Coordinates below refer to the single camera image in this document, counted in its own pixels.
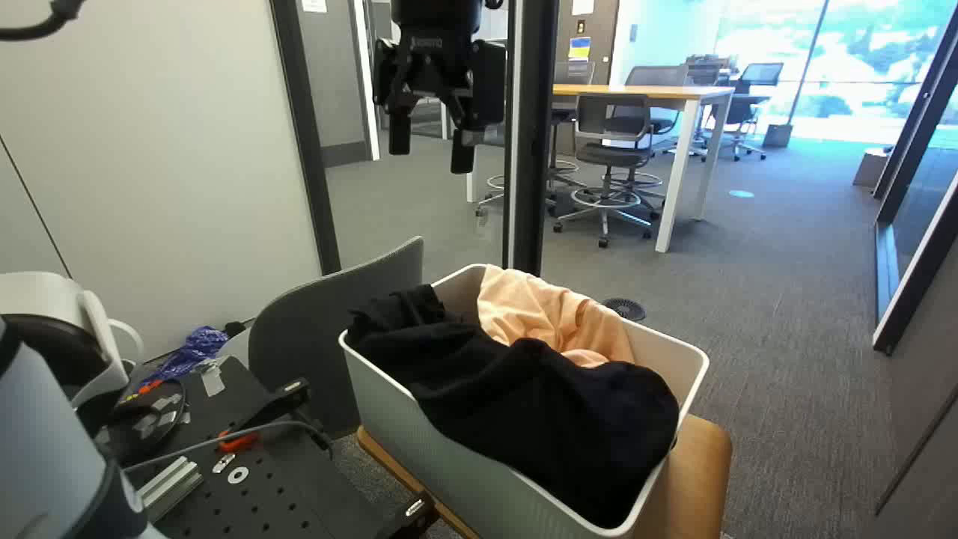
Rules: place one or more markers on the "orange handled tool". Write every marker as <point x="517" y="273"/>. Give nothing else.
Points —
<point x="236" y="443"/>

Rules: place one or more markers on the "grey office stool near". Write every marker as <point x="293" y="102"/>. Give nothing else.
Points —
<point x="615" y="126"/>

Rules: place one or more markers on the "white plastic bin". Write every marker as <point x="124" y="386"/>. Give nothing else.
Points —
<point x="486" y="494"/>

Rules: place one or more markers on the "black cloth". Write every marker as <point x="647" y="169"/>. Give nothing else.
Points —
<point x="585" y="434"/>

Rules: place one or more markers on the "grey chair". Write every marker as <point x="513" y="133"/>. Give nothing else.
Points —
<point x="297" y="333"/>

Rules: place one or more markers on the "black office chair background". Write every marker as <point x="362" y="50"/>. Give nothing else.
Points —
<point x="743" y="105"/>

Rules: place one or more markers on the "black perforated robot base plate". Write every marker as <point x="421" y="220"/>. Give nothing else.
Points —
<point x="285" y="485"/>

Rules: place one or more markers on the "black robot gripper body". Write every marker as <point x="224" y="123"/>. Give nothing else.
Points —
<point x="441" y="54"/>

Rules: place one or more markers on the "peach cloth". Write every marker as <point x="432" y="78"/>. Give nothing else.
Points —
<point x="513" y="307"/>

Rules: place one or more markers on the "blue cloth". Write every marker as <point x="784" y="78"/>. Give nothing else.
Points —
<point x="198" y="345"/>

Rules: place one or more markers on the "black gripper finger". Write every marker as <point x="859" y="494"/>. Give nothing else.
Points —
<point x="399" y="126"/>
<point x="463" y="151"/>

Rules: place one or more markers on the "wooden top white desk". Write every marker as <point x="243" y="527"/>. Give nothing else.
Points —
<point x="676" y="115"/>

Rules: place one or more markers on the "black glass door frame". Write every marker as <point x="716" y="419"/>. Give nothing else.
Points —
<point x="531" y="86"/>

